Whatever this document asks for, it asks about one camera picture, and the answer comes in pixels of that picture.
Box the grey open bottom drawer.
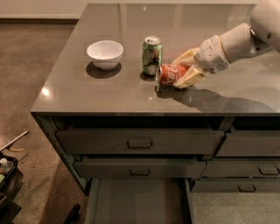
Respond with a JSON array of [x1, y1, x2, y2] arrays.
[[85, 178, 195, 224]]

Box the white plastic bottle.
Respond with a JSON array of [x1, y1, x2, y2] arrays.
[[0, 158, 13, 174]]

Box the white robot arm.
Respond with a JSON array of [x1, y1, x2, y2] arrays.
[[172, 0, 280, 88]]

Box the grey top left drawer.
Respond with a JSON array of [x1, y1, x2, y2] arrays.
[[56, 129, 224, 155]]

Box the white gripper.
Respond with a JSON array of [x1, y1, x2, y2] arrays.
[[172, 35, 230, 89]]

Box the green soda can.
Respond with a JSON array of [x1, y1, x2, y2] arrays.
[[142, 36, 163, 75]]

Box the grey counter cabinet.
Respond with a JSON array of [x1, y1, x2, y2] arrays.
[[31, 0, 279, 189]]

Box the grey bottom right drawer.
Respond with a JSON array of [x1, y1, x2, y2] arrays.
[[191, 178, 280, 193]]

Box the red coke can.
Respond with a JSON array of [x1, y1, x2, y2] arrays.
[[156, 64, 189, 86]]

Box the metal rod on floor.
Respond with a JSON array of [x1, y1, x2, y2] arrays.
[[0, 129, 29, 152]]

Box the black object on floor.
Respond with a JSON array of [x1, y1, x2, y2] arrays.
[[63, 204, 81, 224]]

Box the black cart with items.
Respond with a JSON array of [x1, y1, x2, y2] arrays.
[[0, 154, 23, 224]]

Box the grey middle left drawer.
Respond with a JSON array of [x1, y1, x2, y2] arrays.
[[73, 157, 207, 179]]

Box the grey middle right drawer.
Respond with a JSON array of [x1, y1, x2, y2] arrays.
[[202, 159, 280, 178]]

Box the white bowl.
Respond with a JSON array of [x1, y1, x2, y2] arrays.
[[87, 40, 123, 71]]

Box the grey top right drawer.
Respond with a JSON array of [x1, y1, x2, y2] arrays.
[[216, 129, 280, 157]]

